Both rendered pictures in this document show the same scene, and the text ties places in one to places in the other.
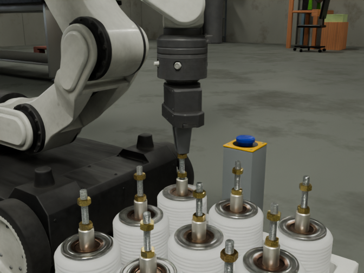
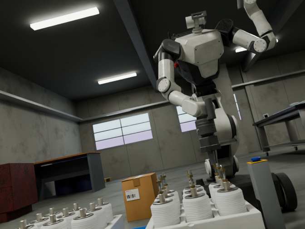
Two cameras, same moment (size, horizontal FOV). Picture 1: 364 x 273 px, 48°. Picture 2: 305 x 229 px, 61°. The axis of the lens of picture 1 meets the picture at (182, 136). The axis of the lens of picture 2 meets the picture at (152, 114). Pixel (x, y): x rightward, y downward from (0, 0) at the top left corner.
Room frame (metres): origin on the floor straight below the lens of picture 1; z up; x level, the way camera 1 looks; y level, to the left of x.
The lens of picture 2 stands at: (-0.09, -0.90, 0.41)
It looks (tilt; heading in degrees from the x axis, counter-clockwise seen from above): 10 degrees up; 59
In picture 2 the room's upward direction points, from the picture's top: 11 degrees counter-clockwise
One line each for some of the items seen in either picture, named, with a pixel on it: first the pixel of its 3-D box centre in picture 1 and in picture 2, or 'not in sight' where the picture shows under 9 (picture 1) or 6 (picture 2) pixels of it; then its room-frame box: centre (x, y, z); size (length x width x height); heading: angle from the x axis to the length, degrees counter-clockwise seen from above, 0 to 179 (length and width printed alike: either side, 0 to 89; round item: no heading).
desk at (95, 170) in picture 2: not in sight; (64, 177); (1.01, 5.24, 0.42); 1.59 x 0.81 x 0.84; 144
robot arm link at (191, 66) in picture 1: (180, 87); (207, 137); (0.72, 0.00, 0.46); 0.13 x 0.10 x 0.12; 16
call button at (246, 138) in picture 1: (245, 141); (256, 160); (0.83, -0.14, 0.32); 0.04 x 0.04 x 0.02
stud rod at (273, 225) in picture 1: (272, 229); (191, 181); (0.48, -0.12, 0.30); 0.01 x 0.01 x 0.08
